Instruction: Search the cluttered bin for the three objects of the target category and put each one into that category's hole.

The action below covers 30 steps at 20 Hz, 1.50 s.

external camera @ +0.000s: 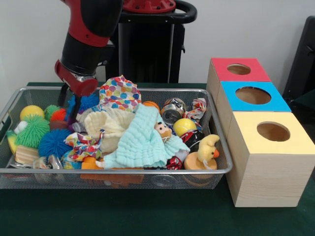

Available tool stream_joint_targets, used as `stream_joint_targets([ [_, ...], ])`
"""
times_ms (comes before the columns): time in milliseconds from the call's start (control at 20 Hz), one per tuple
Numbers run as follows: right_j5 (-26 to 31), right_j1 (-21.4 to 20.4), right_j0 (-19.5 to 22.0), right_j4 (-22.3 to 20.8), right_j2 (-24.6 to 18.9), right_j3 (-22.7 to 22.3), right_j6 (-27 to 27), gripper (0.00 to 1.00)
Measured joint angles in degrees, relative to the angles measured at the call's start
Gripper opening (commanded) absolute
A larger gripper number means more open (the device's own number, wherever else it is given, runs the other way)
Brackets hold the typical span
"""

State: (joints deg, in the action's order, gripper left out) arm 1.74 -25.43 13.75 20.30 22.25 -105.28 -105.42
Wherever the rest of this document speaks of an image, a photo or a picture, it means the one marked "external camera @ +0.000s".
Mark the black panel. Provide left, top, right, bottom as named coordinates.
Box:
left=282, top=16, right=315, bottom=99

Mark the crushed blue-label plastic bottle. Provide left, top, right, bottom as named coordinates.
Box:
left=71, top=104, right=109, bottom=133

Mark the brown plush toy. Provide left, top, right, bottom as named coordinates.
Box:
left=155, top=121, right=173, bottom=143

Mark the cream knitted cloth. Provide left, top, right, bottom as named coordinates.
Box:
left=76, top=107, right=136, bottom=153

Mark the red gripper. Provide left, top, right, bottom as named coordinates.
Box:
left=54, top=59, right=99, bottom=121

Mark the mint green cloth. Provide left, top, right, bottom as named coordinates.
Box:
left=102, top=103, right=190, bottom=170

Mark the plain yellow ball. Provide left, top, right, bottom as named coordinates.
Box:
left=20, top=105, right=45, bottom=121

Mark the dark green tablecloth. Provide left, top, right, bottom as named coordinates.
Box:
left=0, top=82, right=315, bottom=236

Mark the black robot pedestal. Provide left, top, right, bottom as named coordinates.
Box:
left=105, top=0, right=197, bottom=84

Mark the crushed clear plastic bottle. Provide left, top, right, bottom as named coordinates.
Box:
left=33, top=154, right=62, bottom=170

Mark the yellow plush duck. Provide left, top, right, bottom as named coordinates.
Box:
left=198, top=134, right=221, bottom=163

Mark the silver mesh bin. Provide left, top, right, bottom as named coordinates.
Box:
left=0, top=86, right=234, bottom=190

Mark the wooden three-hole box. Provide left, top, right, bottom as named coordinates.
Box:
left=206, top=58, right=315, bottom=208

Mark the crushed silver drink can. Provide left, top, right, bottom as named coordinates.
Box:
left=160, top=98, right=187, bottom=125

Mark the blue spiky ball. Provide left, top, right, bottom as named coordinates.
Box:
left=67, top=92, right=100, bottom=115

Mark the yellow tennis ball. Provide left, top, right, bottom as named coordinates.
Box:
left=173, top=118, right=197, bottom=136

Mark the polka dot cloth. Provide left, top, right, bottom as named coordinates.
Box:
left=99, top=75, right=143, bottom=113

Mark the green spiky monster toy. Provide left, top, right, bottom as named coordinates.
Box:
left=6, top=115, right=51, bottom=154

